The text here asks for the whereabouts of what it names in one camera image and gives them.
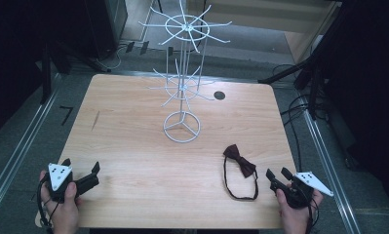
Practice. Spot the metal floor rail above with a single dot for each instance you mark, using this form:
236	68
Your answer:
19	149
331	169

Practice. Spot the dark cabinet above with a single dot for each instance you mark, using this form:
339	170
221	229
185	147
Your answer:
107	26

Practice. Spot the black metal stand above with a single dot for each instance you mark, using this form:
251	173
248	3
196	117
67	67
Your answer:
46	74

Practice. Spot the person's right hand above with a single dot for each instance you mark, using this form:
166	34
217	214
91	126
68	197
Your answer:
294	217

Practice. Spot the black small bracket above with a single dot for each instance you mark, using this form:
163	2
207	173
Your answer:
144	47
170	51
129	47

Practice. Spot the person's left hand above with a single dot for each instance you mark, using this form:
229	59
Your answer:
62	214

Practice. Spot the black tripod stand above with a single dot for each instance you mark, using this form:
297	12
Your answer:
313	94

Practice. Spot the black round table grommet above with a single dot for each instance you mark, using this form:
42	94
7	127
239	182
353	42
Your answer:
219	95

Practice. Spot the dark red bow tie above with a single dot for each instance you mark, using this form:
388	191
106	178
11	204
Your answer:
244	164

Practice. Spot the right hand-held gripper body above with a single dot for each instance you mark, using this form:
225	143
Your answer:
303	190

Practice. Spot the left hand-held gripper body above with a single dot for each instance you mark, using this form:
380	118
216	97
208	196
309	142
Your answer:
58	177

